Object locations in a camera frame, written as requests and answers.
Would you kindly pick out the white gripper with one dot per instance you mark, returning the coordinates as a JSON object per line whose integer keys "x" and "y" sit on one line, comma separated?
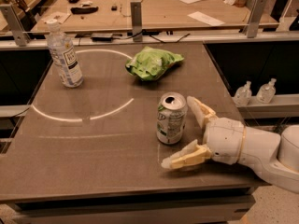
{"x": 223, "y": 139}

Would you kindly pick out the silver green 7up can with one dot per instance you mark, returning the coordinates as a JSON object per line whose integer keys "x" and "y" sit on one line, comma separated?
{"x": 171, "y": 115}

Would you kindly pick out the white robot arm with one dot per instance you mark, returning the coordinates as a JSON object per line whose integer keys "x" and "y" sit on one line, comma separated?
{"x": 274, "y": 157}

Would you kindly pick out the green chip bag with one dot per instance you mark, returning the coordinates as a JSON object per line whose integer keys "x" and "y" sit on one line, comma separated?
{"x": 150, "y": 64}

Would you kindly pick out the white paper sheet near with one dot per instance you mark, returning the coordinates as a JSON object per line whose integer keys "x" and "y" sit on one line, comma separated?
{"x": 205, "y": 19}

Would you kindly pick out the black power adapter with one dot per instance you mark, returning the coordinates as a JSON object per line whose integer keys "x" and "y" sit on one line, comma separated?
{"x": 101, "y": 37}

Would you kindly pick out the small black block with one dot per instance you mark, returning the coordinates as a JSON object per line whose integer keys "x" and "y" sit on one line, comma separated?
{"x": 114, "y": 7}

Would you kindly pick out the clear plastic water bottle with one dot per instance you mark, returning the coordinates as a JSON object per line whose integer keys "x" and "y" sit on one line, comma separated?
{"x": 63, "y": 55}

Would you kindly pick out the black tool on table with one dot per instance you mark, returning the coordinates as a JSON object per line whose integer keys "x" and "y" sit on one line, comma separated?
{"x": 84, "y": 9}

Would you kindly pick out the small paper card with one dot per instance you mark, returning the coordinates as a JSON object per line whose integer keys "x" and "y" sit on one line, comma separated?
{"x": 59, "y": 16}

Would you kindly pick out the right metal bracket post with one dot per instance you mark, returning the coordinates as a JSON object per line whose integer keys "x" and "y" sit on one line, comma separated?
{"x": 256, "y": 13}

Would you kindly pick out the metal bracket post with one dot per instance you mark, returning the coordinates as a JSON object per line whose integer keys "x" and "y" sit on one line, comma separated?
{"x": 256, "y": 13}
{"x": 136, "y": 19}
{"x": 20, "y": 36}

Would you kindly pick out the middle metal bracket post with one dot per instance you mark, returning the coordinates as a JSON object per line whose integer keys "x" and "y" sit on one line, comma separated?
{"x": 136, "y": 19}

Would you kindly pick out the left metal bracket post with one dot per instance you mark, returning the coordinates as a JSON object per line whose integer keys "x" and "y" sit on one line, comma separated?
{"x": 20, "y": 36}

